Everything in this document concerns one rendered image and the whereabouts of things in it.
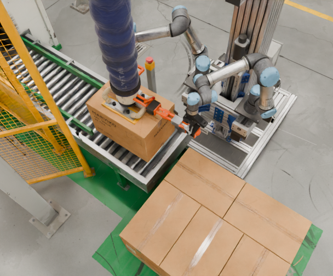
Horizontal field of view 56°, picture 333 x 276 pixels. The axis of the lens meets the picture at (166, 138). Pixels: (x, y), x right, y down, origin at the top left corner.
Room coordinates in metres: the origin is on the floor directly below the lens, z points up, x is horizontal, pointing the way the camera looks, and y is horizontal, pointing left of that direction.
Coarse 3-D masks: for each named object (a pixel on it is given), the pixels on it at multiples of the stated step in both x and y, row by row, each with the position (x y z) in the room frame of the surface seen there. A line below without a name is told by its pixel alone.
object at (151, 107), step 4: (152, 100) 1.47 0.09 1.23; (148, 104) 1.43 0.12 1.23; (152, 104) 1.44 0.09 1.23; (156, 104) 1.43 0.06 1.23; (160, 104) 1.42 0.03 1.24; (148, 108) 1.39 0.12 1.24; (152, 108) 1.40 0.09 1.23; (156, 108) 1.38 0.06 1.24; (148, 112) 1.39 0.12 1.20; (152, 112) 1.36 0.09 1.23
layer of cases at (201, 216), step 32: (192, 160) 1.30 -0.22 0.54; (160, 192) 1.02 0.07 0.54; (192, 192) 1.00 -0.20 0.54; (224, 192) 0.99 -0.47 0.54; (256, 192) 0.97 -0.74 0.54; (128, 224) 0.76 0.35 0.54; (160, 224) 0.74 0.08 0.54; (192, 224) 0.73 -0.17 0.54; (224, 224) 0.72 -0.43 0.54; (256, 224) 0.70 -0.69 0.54; (288, 224) 0.69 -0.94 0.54; (160, 256) 0.49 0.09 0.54; (192, 256) 0.48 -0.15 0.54; (224, 256) 0.47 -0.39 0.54; (256, 256) 0.46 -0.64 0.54; (288, 256) 0.45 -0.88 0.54
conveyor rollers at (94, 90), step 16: (16, 64) 2.63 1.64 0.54; (48, 64) 2.63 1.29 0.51; (32, 80) 2.37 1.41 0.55; (64, 80) 2.35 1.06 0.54; (32, 96) 2.14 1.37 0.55; (64, 96) 2.12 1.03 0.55; (80, 96) 2.14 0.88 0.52; (80, 112) 1.91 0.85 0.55; (96, 144) 1.54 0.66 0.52; (128, 160) 1.35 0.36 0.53; (160, 160) 1.32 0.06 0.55
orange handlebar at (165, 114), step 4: (140, 68) 1.81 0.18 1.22; (140, 72) 1.76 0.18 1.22; (140, 96) 1.52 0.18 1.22; (136, 100) 1.49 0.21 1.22; (144, 100) 1.49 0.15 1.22; (144, 104) 1.44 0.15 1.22; (160, 108) 1.40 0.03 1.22; (156, 112) 1.37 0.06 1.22; (160, 112) 1.37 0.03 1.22; (164, 112) 1.36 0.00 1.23; (168, 112) 1.36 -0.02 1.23; (160, 116) 1.34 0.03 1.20; (164, 116) 1.32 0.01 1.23; (168, 116) 1.34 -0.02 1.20; (172, 116) 1.33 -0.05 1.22; (180, 124) 1.25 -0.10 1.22; (200, 132) 1.18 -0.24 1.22
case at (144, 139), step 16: (96, 96) 1.66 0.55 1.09; (112, 96) 1.65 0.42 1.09; (160, 96) 1.62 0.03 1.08; (96, 112) 1.53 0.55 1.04; (112, 112) 1.49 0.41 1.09; (96, 128) 1.59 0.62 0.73; (112, 128) 1.44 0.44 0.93; (128, 128) 1.33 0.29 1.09; (144, 128) 1.32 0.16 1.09; (160, 128) 1.39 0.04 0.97; (128, 144) 1.35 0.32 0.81; (144, 144) 1.24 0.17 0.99; (160, 144) 1.38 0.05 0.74
